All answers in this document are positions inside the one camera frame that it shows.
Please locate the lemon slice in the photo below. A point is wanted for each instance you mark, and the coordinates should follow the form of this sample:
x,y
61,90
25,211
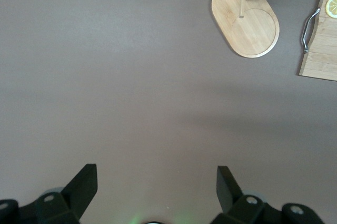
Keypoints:
x,y
333,6

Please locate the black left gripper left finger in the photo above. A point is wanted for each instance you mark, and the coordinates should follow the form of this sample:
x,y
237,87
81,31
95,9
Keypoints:
x,y
52,208

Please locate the wooden mug tree rack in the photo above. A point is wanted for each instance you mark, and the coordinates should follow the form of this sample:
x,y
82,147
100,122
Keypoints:
x,y
250,31

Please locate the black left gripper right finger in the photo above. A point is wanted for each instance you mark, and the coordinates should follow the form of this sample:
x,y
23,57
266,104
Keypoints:
x,y
247,208

